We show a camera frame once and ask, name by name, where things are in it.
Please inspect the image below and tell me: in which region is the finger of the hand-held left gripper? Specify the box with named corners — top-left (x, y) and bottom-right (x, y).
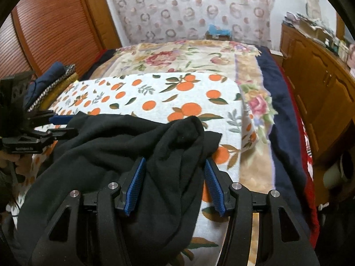
top-left (2, 127), bottom-right (77, 153)
top-left (26, 110), bottom-right (77, 125)

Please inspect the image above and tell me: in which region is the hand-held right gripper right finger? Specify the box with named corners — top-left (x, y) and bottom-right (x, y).
top-left (203, 158), bottom-right (317, 266)

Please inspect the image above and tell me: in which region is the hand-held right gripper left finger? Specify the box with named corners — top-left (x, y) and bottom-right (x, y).
top-left (28, 156), bottom-right (147, 266)

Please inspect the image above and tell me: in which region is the black t-shirt with white print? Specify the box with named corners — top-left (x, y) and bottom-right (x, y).
top-left (6, 112), bottom-right (222, 266)

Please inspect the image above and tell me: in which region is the yellow folded cloth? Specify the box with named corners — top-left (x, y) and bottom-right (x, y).
top-left (39, 72), bottom-right (79, 110)

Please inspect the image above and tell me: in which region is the wooden louvre wardrobe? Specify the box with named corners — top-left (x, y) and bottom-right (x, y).
top-left (0, 0), bottom-right (122, 81)

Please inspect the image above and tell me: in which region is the navy blanket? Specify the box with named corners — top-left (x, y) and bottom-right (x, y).
top-left (256, 46), bottom-right (314, 228)

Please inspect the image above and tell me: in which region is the orange fruit print towel blanket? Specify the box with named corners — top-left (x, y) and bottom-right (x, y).
top-left (6, 72), bottom-right (275, 266)

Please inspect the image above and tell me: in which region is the red patterned blanket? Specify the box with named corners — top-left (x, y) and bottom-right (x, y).
top-left (280, 66), bottom-right (319, 247)

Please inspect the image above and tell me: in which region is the white waste bin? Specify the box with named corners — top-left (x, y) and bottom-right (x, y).
top-left (323, 150), bottom-right (355, 190)

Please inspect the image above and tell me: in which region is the floral beige blanket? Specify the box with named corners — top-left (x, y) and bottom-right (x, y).
top-left (90, 40), bottom-right (280, 266)

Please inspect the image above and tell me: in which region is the wooden sideboard cabinet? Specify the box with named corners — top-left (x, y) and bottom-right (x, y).
top-left (280, 22), bottom-right (355, 208)

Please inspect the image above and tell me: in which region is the small blue box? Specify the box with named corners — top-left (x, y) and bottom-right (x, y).
top-left (207, 24), bottom-right (231, 40)

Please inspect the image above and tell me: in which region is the pile of clutter on cabinet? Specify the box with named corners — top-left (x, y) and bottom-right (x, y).
top-left (283, 11), bottom-right (355, 61)

